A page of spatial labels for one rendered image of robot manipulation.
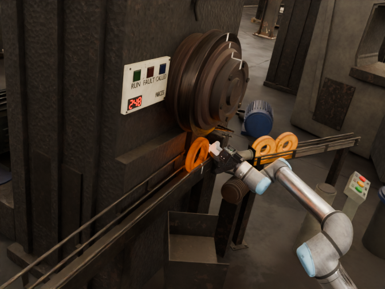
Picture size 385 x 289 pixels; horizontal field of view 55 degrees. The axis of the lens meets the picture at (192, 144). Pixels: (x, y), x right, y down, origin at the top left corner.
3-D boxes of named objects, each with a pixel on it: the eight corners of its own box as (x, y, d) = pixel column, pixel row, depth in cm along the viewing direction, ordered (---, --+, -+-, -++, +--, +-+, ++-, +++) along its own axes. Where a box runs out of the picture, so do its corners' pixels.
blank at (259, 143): (252, 137, 207) (255, 140, 204) (275, 133, 213) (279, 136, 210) (248, 160, 215) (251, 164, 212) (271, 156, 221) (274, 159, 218)
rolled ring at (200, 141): (212, 133, 186) (206, 131, 187) (194, 145, 171) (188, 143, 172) (205, 165, 194) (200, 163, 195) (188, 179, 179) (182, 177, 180)
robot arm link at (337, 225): (362, 225, 138) (278, 151, 198) (334, 244, 138) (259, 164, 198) (372, 243, 143) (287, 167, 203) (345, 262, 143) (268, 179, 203)
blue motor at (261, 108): (239, 139, 390) (246, 108, 374) (242, 119, 440) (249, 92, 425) (268, 145, 387) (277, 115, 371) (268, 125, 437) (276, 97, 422)
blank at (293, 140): (275, 133, 213) (278, 136, 210) (297, 129, 219) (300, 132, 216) (270, 156, 221) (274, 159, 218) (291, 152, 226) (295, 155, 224)
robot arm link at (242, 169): (245, 175, 193) (238, 183, 185) (238, 170, 194) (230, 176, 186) (254, 163, 188) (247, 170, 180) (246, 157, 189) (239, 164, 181)
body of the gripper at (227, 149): (228, 143, 191) (247, 157, 188) (220, 155, 195) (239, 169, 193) (222, 147, 185) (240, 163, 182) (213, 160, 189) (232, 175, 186)
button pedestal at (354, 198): (310, 266, 235) (343, 184, 208) (319, 245, 255) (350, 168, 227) (335, 278, 229) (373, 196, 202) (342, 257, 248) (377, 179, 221)
